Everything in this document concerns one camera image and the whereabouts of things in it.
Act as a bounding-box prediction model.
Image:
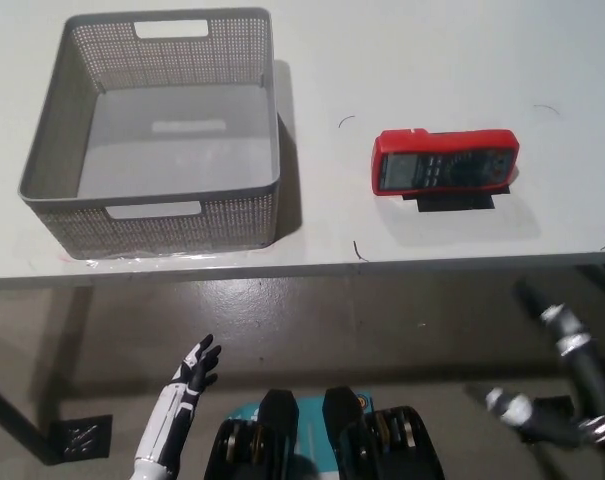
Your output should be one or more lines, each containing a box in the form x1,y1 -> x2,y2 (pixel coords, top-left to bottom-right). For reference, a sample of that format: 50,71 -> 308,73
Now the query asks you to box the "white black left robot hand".
134,333 -> 223,470

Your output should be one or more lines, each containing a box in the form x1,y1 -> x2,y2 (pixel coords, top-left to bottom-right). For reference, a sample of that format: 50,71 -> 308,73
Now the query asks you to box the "red digital multimeter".
371,128 -> 521,197

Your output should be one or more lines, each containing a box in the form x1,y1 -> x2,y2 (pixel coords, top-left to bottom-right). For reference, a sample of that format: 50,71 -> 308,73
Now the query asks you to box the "black floor tape patch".
522,394 -> 579,444
48,414 -> 115,461

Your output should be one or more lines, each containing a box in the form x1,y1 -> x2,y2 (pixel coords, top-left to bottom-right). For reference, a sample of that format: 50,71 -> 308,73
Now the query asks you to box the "clear tape strip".
80,251 -> 219,272

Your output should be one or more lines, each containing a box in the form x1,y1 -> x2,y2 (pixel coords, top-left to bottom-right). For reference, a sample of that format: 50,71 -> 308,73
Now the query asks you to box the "black metal table leg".
0,373 -> 66,467

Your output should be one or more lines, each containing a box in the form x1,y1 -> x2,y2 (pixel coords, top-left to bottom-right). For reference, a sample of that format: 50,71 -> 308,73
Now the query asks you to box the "grey perforated plastic basket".
16,6 -> 283,260

